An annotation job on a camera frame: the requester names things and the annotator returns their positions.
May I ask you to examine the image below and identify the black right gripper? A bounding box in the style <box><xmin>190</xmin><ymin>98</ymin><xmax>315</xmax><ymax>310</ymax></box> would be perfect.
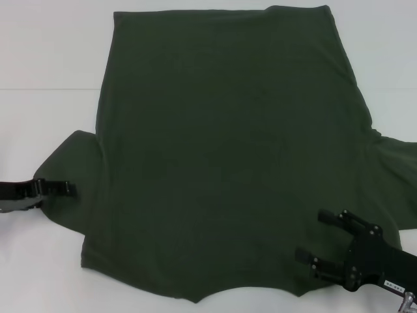
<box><xmin>295</xmin><ymin>209</ymin><xmax>417</xmax><ymax>294</ymax></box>

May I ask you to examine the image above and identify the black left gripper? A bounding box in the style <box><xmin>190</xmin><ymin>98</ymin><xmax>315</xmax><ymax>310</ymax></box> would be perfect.
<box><xmin>0</xmin><ymin>179</ymin><xmax>78</xmax><ymax>213</ymax></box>

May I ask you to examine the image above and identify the dark green t-shirt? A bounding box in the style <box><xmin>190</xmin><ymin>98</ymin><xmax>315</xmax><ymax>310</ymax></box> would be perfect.
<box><xmin>33</xmin><ymin>5</ymin><xmax>417</xmax><ymax>296</ymax></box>

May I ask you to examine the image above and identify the silver wrist connector stub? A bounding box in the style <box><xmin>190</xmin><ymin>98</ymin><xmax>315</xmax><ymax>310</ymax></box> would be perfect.
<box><xmin>395</xmin><ymin>291</ymin><xmax>417</xmax><ymax>313</ymax></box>

